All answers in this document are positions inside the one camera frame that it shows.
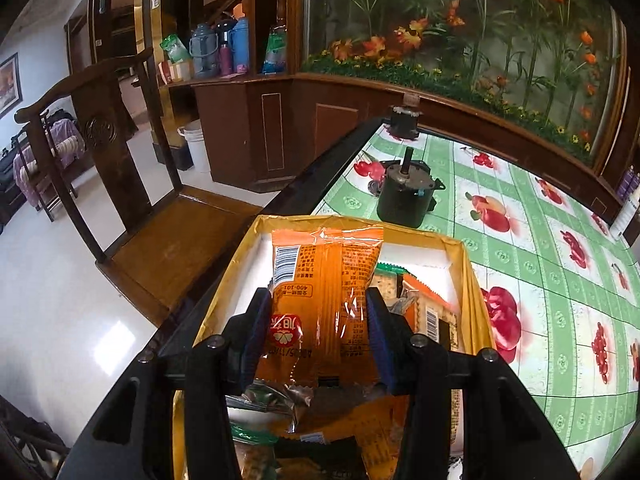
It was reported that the white spray bottle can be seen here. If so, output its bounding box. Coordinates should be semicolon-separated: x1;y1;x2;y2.
610;201;634;239

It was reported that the yellow cardboard box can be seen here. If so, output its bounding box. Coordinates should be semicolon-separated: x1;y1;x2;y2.
171;213;497;480

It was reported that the framed wall picture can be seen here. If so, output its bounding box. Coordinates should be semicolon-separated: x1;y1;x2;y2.
0;52;24;119

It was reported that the blue thermos flask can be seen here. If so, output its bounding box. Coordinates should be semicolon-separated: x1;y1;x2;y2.
232;3;251;75

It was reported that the dark wooden chair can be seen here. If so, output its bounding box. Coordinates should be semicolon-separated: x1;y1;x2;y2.
13;47;264;327
9;109;82;223

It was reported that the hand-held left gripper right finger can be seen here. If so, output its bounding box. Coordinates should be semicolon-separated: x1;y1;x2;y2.
366;288;581;480

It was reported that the white plastic bucket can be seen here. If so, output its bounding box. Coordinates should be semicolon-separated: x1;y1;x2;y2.
177;119;212;174

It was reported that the glass artificial flower display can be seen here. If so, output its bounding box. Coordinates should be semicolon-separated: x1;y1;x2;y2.
299;0;632;162

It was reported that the light green packet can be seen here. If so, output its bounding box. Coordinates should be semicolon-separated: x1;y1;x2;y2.
159;33;192;67

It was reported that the blue green plastic bag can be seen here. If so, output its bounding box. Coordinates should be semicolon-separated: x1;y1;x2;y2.
262;24;289;75

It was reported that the grey thermos jug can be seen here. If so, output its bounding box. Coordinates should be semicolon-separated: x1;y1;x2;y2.
189;22;221;79

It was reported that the green edged silver foil packet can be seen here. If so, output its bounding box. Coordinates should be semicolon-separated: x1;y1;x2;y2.
225;379;314;417

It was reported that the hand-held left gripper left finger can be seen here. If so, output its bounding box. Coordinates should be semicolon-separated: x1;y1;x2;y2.
57;287;274;480

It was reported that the dark green snack packet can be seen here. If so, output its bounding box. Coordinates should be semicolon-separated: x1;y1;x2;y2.
229;421;279;447

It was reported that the orange cracker packet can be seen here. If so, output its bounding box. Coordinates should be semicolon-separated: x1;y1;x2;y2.
399;272;462;357

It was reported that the dark wooden cabinet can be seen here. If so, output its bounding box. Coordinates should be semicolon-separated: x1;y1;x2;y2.
159;0;397;194

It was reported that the orange snack packet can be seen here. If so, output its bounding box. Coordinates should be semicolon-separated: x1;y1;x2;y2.
254;226;387;392

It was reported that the orange striped packet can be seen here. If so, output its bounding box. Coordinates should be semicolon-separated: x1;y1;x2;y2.
290;399;412;480

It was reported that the black electric motor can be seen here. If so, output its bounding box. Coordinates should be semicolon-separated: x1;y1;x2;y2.
386;104;422;142
375;147;447;224

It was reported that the purple cloth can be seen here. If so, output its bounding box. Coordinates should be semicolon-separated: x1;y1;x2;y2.
12;119;83;207

